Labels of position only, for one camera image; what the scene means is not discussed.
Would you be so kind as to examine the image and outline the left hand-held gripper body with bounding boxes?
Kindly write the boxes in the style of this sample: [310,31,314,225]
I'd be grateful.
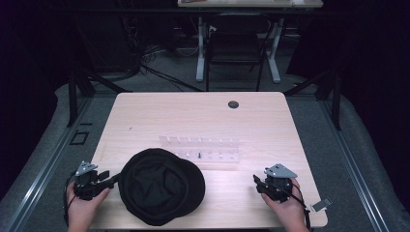
[73,160,110,201]

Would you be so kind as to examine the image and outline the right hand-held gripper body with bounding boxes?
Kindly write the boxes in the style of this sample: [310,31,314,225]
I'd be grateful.
[260,162,299,204]

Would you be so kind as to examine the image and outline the black hat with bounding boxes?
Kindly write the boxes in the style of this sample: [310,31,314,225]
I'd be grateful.
[117,147,207,227]

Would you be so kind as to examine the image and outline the person's left hand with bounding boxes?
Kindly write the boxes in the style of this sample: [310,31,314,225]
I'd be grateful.
[66,182,111,232]

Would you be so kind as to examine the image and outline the person's right hand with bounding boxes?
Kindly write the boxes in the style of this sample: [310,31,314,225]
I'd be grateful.
[260,178,310,232]

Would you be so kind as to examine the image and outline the small grey white card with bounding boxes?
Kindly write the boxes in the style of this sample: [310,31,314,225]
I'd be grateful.
[310,196,334,213]

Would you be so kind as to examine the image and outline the clear acrylic rack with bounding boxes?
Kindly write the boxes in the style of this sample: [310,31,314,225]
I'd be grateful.
[158,134,242,164]

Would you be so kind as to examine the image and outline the black metal stand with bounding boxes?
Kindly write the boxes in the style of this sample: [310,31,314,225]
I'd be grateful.
[65,66,133,129]
[282,67,343,131]

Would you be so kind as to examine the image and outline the black chair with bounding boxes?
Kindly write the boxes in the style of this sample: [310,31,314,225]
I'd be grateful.
[204,13,273,93]

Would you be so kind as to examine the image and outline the white-legged desk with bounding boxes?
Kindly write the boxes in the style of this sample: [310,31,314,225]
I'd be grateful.
[176,0,325,84]

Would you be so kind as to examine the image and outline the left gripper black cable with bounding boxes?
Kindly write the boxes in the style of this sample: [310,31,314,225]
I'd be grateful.
[62,171,79,227]

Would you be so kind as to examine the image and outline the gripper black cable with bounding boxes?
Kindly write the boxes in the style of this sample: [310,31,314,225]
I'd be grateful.
[62,171,79,227]
[279,182,312,232]

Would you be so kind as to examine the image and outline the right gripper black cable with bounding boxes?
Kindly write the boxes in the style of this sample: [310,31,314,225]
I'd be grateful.
[279,182,312,232]

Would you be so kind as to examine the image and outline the aluminium floor rail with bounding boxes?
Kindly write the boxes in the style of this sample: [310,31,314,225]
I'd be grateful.
[3,96,95,232]
[318,96,393,232]

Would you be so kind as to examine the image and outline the black floor cables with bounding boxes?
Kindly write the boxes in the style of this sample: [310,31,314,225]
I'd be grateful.
[129,42,205,93]

